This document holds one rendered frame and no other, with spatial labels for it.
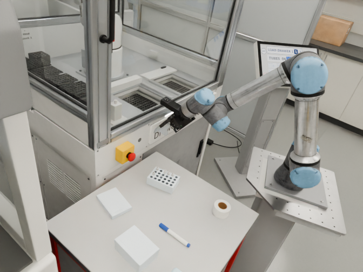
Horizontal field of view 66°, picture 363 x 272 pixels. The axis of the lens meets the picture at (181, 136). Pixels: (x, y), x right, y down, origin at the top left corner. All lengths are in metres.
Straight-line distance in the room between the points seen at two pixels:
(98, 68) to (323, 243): 2.04
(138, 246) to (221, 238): 0.33
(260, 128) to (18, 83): 2.00
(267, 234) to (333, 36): 3.12
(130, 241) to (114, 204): 0.20
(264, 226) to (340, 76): 2.79
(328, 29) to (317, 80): 3.19
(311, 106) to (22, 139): 0.92
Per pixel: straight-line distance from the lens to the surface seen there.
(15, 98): 0.54
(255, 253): 1.76
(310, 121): 1.15
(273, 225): 1.58
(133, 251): 0.98
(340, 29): 4.22
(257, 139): 2.39
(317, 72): 1.06
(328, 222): 1.42
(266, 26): 2.81
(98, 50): 0.95
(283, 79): 1.22
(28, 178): 0.67
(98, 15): 0.92
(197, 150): 2.01
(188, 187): 1.27
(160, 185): 1.22
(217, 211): 1.16
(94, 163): 1.17
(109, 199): 1.16
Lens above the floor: 1.64
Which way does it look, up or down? 34 degrees down
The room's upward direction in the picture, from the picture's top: 11 degrees clockwise
